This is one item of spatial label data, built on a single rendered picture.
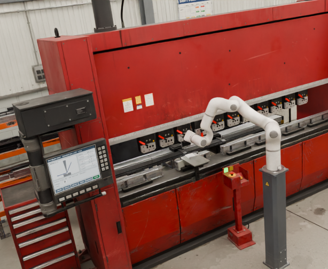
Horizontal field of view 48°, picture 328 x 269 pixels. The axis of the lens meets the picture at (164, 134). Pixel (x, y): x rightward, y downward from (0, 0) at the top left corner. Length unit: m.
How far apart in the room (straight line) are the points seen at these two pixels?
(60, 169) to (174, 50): 1.52
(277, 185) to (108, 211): 1.47
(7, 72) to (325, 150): 5.27
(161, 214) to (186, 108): 1.06
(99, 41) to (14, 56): 4.14
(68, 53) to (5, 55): 4.29
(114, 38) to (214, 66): 1.06
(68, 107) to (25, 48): 4.67
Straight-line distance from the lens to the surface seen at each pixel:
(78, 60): 2.88
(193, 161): 3.58
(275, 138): 3.12
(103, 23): 3.23
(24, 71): 7.18
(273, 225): 3.52
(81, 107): 2.59
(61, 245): 3.71
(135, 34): 3.23
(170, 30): 3.38
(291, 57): 4.34
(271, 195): 3.36
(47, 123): 2.54
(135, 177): 3.51
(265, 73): 4.10
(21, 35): 7.16
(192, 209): 3.82
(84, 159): 2.66
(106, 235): 3.37
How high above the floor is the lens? 2.44
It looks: 19 degrees down
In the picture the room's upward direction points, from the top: 7 degrees counter-clockwise
